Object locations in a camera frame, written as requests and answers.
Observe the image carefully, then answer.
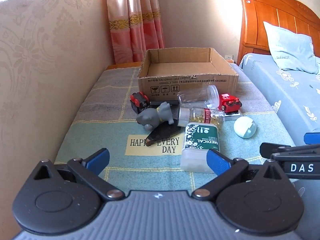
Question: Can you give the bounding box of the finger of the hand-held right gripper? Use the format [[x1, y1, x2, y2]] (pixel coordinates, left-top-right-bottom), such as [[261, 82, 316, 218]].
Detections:
[[259, 142, 320, 158], [303, 132, 320, 145]]

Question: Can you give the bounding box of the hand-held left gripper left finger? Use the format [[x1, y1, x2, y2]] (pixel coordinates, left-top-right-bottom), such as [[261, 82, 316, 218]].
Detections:
[[33, 148, 125, 202]]

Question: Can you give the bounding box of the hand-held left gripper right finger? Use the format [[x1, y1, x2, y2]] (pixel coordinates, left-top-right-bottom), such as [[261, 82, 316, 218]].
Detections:
[[191, 149, 285, 202]]

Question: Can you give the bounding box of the green cotton swab box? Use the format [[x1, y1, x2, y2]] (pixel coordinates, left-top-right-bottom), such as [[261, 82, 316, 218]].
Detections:
[[180, 122, 220, 173]]

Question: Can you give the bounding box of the round pale mint case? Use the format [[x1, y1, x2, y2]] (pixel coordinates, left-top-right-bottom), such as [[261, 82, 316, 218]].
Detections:
[[234, 116, 257, 139]]

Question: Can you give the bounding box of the yellow capsule pill bottle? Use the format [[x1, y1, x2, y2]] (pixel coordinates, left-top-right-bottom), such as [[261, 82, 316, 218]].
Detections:
[[178, 107, 225, 130]]

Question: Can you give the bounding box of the black insole piece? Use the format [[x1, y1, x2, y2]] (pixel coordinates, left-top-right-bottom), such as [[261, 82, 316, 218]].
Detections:
[[146, 122, 185, 147]]

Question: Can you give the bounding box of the cardboard box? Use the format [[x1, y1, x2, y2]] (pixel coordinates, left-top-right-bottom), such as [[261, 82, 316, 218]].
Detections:
[[136, 47, 238, 102]]

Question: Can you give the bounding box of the checkered table blanket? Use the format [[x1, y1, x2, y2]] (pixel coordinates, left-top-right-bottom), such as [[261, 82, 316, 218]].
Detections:
[[54, 66, 298, 198]]

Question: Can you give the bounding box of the blue floral bed sheet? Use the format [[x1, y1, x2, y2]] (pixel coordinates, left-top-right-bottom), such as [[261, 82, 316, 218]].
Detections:
[[239, 53, 320, 133]]

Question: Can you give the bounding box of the red toy train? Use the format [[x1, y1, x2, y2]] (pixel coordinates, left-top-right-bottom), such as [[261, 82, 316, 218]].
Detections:
[[218, 93, 242, 113]]

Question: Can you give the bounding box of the empty clear plastic bottle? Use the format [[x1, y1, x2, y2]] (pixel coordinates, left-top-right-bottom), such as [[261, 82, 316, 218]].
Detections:
[[177, 85, 220, 108]]

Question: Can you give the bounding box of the red black toy car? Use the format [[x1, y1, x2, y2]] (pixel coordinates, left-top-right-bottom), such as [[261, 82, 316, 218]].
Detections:
[[130, 92, 150, 114]]

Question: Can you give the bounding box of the grey toy dog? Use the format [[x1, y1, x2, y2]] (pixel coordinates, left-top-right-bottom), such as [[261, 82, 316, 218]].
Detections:
[[136, 102, 175, 132]]

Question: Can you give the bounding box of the light blue pillow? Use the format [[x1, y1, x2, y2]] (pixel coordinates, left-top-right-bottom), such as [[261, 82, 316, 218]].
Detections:
[[263, 21, 319, 75]]

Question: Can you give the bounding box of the wooden bed headboard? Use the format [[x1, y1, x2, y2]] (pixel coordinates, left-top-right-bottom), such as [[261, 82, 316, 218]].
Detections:
[[236, 0, 320, 65]]

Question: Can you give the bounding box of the pink patterned curtain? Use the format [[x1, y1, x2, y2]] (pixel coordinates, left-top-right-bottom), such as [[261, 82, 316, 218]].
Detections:
[[104, 0, 165, 64]]

